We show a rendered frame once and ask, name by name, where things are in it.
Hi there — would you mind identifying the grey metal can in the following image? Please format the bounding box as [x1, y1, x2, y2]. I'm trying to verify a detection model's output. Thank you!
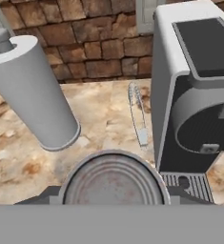
[57, 149, 172, 206]

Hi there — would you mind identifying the white wall socket plate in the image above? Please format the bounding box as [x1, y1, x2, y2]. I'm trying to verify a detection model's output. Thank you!
[134, 0, 169, 36]

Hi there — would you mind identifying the white and black coffee machine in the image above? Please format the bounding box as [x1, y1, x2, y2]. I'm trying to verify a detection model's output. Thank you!
[150, 0, 224, 204]

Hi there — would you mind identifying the white paper towel roll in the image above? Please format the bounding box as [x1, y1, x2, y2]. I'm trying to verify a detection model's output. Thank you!
[0, 28, 82, 153]

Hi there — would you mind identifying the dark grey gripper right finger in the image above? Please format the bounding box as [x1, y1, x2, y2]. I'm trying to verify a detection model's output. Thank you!
[168, 186, 214, 206]

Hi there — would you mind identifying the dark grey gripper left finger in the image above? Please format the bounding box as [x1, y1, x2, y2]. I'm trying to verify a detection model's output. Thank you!
[15, 185, 66, 206]

